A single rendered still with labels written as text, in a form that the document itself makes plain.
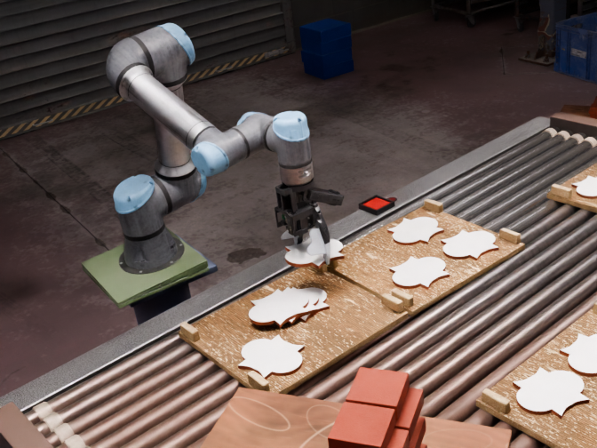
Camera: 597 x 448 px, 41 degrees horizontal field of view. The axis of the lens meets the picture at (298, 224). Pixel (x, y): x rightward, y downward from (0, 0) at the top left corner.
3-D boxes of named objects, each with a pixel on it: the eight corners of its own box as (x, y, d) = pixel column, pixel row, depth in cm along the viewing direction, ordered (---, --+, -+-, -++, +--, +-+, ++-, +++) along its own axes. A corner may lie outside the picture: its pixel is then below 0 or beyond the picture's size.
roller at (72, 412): (35, 438, 170) (28, 420, 167) (561, 140, 275) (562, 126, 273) (44, 449, 166) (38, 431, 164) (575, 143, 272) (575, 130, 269)
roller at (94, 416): (44, 450, 166) (38, 431, 164) (575, 143, 272) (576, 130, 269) (55, 461, 163) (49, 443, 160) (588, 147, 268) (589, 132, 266)
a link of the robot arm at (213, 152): (82, 44, 190) (211, 152, 168) (120, 29, 196) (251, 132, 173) (86, 84, 198) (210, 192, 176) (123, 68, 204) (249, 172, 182)
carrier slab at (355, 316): (179, 337, 189) (178, 331, 188) (311, 267, 210) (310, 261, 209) (268, 404, 164) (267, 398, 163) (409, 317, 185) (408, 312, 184)
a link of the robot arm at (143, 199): (114, 228, 226) (100, 187, 219) (153, 208, 233) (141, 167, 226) (137, 242, 217) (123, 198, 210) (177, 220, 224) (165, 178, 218)
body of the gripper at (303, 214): (276, 229, 187) (269, 182, 181) (306, 216, 191) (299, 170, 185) (296, 240, 181) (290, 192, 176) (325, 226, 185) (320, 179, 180)
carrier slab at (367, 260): (316, 265, 211) (315, 260, 210) (425, 209, 232) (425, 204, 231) (412, 316, 185) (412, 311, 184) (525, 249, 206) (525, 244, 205)
